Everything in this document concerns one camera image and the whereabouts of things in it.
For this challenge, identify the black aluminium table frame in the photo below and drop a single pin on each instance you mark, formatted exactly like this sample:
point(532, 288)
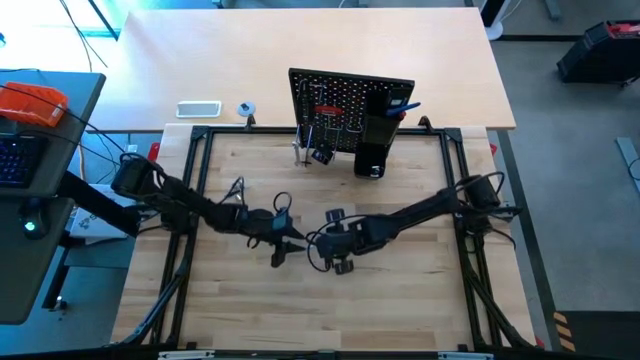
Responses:
point(225, 131)

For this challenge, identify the metal loop pegboard holder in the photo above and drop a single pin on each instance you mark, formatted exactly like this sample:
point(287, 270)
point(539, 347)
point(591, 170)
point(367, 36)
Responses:
point(310, 137)

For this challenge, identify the black keyboard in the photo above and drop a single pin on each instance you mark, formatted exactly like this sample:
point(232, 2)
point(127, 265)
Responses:
point(17, 160)

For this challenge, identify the black table clamp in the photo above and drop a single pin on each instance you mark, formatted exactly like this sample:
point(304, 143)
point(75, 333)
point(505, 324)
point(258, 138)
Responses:
point(250, 121)
point(425, 122)

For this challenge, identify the black pliers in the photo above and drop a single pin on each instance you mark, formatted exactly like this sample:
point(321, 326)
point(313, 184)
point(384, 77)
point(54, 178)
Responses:
point(305, 100)

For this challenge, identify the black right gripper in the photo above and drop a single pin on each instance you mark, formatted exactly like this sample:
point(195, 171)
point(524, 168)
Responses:
point(345, 240)

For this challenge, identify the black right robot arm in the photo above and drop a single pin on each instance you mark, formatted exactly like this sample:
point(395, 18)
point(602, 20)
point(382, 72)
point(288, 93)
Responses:
point(425, 207)

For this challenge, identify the orange plastic case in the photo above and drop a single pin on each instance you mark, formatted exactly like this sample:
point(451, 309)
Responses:
point(30, 105)

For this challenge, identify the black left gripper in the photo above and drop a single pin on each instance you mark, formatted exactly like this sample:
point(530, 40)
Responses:
point(260, 222)

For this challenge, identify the beige table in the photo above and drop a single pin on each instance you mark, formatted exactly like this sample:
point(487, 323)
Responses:
point(300, 40)

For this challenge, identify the grey desk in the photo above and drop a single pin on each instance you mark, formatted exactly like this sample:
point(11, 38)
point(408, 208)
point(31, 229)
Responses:
point(30, 280)

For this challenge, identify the tall black pegboard bin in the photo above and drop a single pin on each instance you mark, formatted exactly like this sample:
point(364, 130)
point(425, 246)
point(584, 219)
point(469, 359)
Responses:
point(382, 130)

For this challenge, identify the white pedestal base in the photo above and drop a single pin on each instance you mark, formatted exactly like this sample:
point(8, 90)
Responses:
point(496, 27)

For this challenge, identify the black computer mouse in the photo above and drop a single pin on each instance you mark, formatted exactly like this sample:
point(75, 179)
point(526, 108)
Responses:
point(31, 222)

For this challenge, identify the black mat hazard stripes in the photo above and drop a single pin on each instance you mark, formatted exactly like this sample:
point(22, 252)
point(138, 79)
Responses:
point(600, 335)

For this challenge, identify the black C-clamp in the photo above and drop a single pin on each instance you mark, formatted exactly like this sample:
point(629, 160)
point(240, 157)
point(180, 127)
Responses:
point(322, 154)

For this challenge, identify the large chrome socket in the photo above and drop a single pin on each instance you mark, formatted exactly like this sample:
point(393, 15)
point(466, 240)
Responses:
point(376, 172)

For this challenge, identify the black perforated pegboard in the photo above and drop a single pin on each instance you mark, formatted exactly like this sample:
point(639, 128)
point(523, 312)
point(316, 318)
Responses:
point(350, 92)

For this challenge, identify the white printed box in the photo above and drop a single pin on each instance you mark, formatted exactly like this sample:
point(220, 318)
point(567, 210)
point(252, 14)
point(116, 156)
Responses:
point(87, 225)

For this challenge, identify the silver metal bracket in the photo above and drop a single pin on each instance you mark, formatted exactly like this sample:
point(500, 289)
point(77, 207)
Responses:
point(465, 355)
point(187, 355)

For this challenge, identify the black tool case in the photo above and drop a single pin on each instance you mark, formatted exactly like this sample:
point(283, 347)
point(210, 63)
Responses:
point(600, 55)

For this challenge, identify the red clamp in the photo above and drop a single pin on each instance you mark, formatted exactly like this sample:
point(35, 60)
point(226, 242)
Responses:
point(152, 152)
point(494, 149)

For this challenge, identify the metal pegboard hook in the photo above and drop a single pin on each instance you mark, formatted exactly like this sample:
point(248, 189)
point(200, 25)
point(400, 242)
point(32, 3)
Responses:
point(355, 127)

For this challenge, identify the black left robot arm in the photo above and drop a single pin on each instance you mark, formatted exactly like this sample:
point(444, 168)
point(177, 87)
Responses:
point(185, 200)

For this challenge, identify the grey tape roll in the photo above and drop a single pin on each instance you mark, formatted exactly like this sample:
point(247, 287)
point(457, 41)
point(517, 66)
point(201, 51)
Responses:
point(245, 108)

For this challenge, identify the white rectangular tray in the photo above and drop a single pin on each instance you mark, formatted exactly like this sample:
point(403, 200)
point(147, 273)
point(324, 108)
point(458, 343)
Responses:
point(198, 109)

